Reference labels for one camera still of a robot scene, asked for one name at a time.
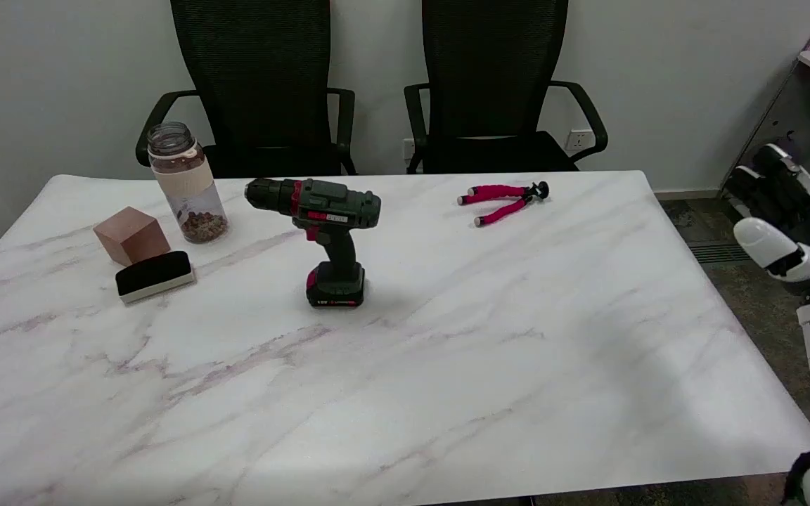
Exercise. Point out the white wall socket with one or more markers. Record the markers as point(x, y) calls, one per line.
point(408, 149)
point(579, 140)

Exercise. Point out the green and red power screwdriver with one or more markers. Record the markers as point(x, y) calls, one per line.
point(335, 211)

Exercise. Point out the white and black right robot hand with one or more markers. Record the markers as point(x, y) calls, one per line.
point(774, 247)

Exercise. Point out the glass jar with brown contents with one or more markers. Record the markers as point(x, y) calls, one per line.
point(190, 186)

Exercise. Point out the black and white board eraser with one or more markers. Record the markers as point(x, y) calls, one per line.
point(154, 274)

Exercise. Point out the floor vent grille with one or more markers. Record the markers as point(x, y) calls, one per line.
point(714, 253)

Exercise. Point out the brown wooden cube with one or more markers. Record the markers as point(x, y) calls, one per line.
point(132, 235)

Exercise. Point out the black mesh office chair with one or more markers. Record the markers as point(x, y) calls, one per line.
point(493, 77)
point(257, 77)

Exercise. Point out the pink flexible mini tripod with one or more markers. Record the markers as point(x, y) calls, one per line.
point(500, 191)

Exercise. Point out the white desk with cartoon panel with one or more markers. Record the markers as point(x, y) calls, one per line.
point(809, 105)

